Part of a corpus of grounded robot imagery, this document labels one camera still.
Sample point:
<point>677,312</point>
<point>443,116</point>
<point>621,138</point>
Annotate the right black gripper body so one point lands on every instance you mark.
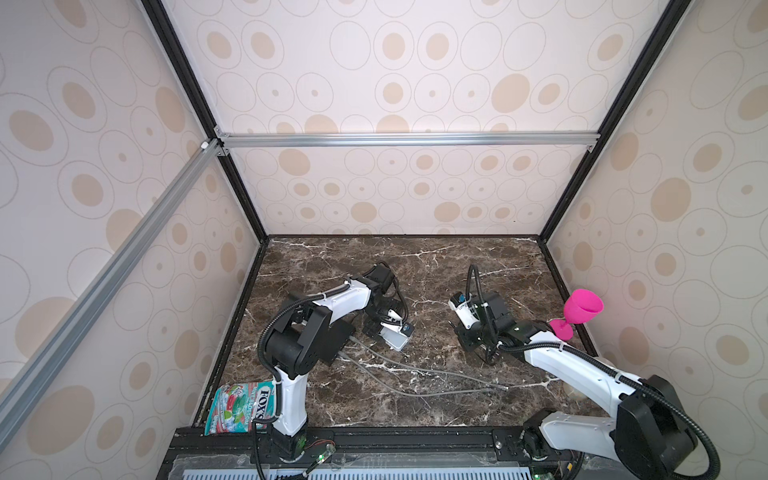
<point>476,336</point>

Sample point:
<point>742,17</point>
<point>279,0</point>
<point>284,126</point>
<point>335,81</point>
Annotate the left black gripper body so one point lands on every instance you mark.
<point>378,314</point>

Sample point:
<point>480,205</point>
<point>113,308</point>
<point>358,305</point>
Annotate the white rectangular device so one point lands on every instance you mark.
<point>396,340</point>

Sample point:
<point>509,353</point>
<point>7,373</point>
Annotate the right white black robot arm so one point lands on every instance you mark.
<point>645,427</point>

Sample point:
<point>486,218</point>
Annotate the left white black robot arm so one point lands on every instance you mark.
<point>310,329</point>

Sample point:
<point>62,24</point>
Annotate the pink plastic goblet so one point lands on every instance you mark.
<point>581,307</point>

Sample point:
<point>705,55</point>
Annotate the colourful snack packet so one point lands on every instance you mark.
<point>235,406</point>

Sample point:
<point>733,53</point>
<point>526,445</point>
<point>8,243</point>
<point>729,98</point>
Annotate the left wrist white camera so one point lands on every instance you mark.
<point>398,324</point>

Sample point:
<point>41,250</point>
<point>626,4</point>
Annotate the black front rail base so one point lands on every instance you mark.
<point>379,453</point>

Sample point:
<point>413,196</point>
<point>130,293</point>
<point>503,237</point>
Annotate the horizontal aluminium frame bar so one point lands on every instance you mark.
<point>425,139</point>

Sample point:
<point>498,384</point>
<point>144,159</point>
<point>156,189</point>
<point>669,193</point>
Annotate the left diagonal aluminium frame bar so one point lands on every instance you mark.
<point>44,366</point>

